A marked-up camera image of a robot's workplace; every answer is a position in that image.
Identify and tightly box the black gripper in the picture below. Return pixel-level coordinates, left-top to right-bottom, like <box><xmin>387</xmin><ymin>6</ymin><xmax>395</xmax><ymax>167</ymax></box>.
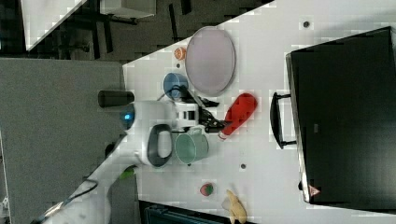
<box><xmin>179</xmin><ymin>86</ymin><xmax>230</xmax><ymax>133</ymax></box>

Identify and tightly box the red ketchup bottle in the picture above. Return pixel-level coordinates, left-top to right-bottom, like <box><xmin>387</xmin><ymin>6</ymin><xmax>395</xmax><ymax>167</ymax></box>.
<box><xmin>218</xmin><ymin>93</ymin><xmax>258</xmax><ymax>140</ymax></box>

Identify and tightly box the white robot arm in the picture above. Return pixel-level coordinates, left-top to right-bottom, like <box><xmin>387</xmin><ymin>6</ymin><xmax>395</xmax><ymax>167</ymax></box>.
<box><xmin>30</xmin><ymin>84</ymin><xmax>228</xmax><ymax>224</ymax></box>

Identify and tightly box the black toaster oven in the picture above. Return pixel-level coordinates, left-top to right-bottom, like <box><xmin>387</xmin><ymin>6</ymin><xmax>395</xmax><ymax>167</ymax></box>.
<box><xmin>286</xmin><ymin>27</ymin><xmax>396</xmax><ymax>214</ymax></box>

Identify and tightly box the teal mug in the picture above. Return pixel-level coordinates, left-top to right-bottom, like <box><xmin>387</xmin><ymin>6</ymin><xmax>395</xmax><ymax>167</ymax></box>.
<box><xmin>175</xmin><ymin>125</ymin><xmax>209</xmax><ymax>164</ymax></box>

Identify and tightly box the blue bowl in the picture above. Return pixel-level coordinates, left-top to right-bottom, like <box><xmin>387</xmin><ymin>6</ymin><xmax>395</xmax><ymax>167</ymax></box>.
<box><xmin>163</xmin><ymin>73</ymin><xmax>189</xmax><ymax>99</ymax></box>

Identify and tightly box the large grey round plate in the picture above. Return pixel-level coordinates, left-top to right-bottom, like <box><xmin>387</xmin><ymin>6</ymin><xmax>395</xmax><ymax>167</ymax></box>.
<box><xmin>185</xmin><ymin>26</ymin><xmax>236</xmax><ymax>96</ymax></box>

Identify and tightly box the orange slice toy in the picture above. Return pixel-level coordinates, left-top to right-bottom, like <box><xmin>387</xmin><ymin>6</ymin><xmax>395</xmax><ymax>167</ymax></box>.
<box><xmin>174</xmin><ymin>47</ymin><xmax>187</xmax><ymax>61</ymax></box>

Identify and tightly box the peeled banana toy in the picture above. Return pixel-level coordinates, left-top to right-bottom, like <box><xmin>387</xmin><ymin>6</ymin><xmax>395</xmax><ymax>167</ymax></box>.
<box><xmin>221</xmin><ymin>189</ymin><xmax>248</xmax><ymax>224</ymax></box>

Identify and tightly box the blue crate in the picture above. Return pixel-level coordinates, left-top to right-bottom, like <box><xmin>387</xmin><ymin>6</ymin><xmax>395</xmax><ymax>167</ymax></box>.
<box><xmin>142</xmin><ymin>205</ymin><xmax>229</xmax><ymax>224</ymax></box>

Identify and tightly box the black cylindrical container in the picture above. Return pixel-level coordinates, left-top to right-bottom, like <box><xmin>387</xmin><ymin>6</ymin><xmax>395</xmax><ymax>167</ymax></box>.
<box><xmin>98</xmin><ymin>90</ymin><xmax>134</xmax><ymax>108</ymax></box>

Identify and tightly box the white side table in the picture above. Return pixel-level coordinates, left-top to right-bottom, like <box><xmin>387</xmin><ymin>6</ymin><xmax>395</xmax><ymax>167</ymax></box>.
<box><xmin>21</xmin><ymin>0</ymin><xmax>87</xmax><ymax>51</ymax></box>

